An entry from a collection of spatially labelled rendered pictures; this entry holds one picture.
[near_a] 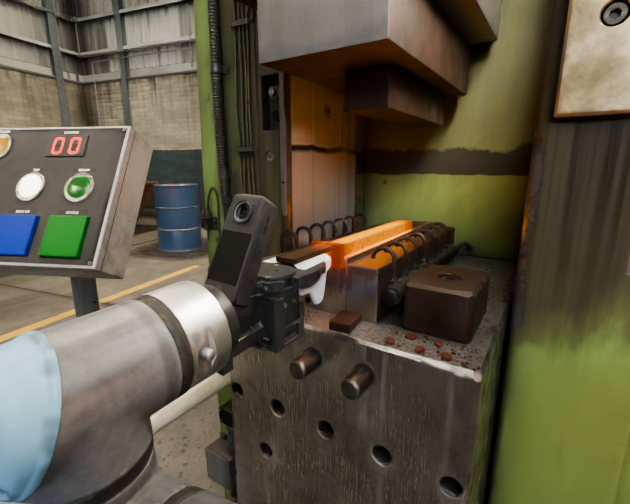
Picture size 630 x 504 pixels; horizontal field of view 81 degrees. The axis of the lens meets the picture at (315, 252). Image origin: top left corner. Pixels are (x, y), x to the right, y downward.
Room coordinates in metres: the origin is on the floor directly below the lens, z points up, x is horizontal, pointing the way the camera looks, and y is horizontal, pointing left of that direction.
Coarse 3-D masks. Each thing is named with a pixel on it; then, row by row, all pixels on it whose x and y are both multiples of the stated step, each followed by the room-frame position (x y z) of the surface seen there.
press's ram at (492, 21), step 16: (240, 0) 0.61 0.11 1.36; (256, 0) 0.61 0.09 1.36; (448, 0) 0.61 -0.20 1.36; (464, 0) 0.61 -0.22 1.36; (480, 0) 0.63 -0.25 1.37; (496, 0) 0.74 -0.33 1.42; (448, 16) 0.67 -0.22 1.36; (464, 16) 0.67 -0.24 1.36; (480, 16) 0.67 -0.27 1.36; (496, 16) 0.76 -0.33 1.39; (464, 32) 0.75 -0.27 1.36; (480, 32) 0.75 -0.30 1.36; (496, 32) 0.77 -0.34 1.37
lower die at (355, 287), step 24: (384, 240) 0.63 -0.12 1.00; (360, 264) 0.50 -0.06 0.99; (384, 264) 0.50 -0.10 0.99; (408, 264) 0.57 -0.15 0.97; (336, 288) 0.51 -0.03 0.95; (360, 288) 0.49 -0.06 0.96; (384, 288) 0.49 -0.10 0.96; (336, 312) 0.51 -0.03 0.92; (360, 312) 0.48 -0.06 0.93; (384, 312) 0.49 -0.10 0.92
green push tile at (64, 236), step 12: (60, 216) 0.64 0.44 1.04; (72, 216) 0.64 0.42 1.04; (84, 216) 0.63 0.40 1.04; (48, 228) 0.63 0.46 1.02; (60, 228) 0.63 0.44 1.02; (72, 228) 0.62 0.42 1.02; (84, 228) 0.62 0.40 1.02; (48, 240) 0.62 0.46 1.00; (60, 240) 0.61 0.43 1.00; (72, 240) 0.61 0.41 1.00; (48, 252) 0.61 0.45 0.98; (60, 252) 0.60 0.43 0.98; (72, 252) 0.60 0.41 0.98
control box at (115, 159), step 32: (0, 128) 0.77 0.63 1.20; (32, 128) 0.76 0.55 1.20; (64, 128) 0.74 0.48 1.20; (96, 128) 0.73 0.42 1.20; (128, 128) 0.72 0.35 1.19; (0, 160) 0.73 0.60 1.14; (32, 160) 0.72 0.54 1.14; (64, 160) 0.71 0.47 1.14; (96, 160) 0.70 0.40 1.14; (128, 160) 0.71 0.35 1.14; (0, 192) 0.69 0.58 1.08; (64, 192) 0.67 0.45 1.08; (96, 192) 0.66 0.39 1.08; (128, 192) 0.70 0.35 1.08; (96, 224) 0.63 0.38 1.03; (128, 224) 0.69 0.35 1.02; (0, 256) 0.62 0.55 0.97; (32, 256) 0.61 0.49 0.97; (96, 256) 0.60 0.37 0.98; (128, 256) 0.68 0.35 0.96
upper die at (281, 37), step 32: (288, 0) 0.55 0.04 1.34; (320, 0) 0.52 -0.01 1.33; (352, 0) 0.50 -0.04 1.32; (384, 0) 0.47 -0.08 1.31; (416, 0) 0.54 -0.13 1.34; (288, 32) 0.55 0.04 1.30; (320, 32) 0.52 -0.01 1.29; (352, 32) 0.50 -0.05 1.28; (384, 32) 0.47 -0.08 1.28; (416, 32) 0.55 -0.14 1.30; (448, 32) 0.68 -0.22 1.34; (288, 64) 0.58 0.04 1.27; (320, 64) 0.58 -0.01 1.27; (352, 64) 0.58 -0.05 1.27; (384, 64) 0.58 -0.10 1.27; (416, 64) 0.58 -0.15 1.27; (448, 64) 0.69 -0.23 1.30; (448, 96) 0.83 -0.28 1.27
